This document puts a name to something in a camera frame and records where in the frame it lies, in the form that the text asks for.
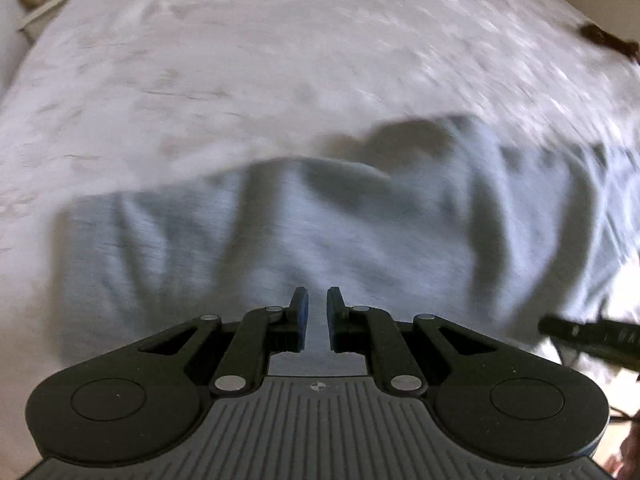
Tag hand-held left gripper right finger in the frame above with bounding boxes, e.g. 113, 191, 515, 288
326, 286, 502, 395

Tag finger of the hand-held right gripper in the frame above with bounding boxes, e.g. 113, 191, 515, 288
538, 314, 601, 357

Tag dark brown cloth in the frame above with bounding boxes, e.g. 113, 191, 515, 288
579, 22, 640, 65

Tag light grey pants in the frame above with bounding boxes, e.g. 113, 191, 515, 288
52, 115, 640, 376

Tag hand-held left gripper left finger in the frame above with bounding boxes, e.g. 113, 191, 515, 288
136, 286, 311, 395

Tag white bed sheet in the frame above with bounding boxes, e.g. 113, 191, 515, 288
0, 0, 640, 480

